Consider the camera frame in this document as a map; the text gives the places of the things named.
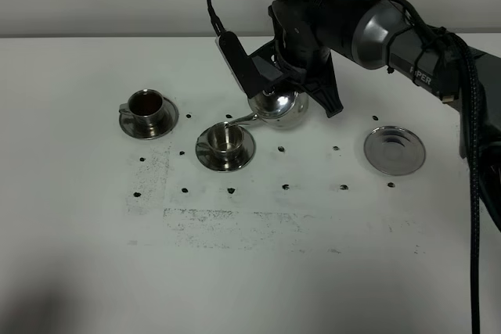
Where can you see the steel teapot saucer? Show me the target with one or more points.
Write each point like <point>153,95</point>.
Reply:
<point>395,151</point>

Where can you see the steel teacup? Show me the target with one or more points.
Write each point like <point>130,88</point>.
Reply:
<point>221,140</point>
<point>143,105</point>

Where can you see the steel saucer near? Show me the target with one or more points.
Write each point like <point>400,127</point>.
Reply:
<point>234,163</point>

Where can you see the steel teacup near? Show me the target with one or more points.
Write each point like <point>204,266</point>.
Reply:
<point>221,140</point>

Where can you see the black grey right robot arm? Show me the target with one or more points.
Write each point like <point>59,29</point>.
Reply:
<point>391,34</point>

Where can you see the steel saucer far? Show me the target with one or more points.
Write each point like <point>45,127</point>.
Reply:
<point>149,127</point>

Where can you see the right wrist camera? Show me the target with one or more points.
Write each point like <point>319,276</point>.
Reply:
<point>254,73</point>

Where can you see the stainless steel teapot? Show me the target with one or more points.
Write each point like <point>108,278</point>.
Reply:
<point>282,109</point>

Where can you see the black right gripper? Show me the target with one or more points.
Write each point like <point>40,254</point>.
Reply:
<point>307,31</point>

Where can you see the steel teacup far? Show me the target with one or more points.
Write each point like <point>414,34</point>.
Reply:
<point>143,105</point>

